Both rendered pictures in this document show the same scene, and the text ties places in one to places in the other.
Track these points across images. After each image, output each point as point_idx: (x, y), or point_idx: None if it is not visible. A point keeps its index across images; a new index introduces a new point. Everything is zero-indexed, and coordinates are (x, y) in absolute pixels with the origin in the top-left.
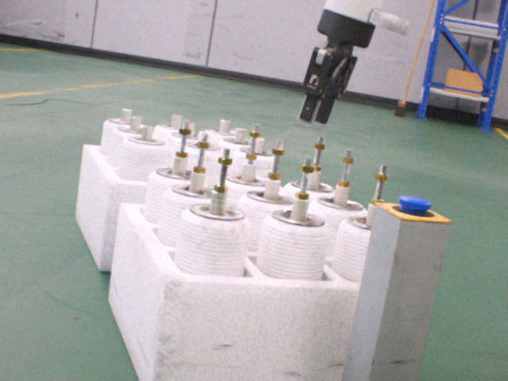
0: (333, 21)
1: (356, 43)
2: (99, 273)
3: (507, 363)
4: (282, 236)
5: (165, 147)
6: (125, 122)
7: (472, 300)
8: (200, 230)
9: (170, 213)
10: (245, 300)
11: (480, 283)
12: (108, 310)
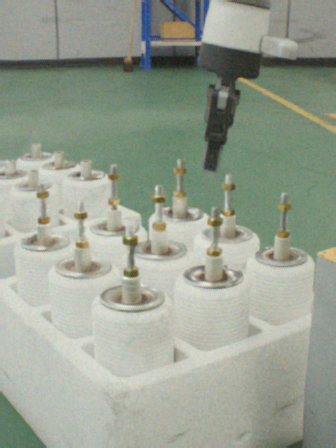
0: (223, 56)
1: (251, 76)
2: None
3: None
4: (208, 304)
5: (0, 198)
6: None
7: (315, 267)
8: (126, 328)
9: (65, 301)
10: (192, 385)
11: (309, 244)
12: (1, 398)
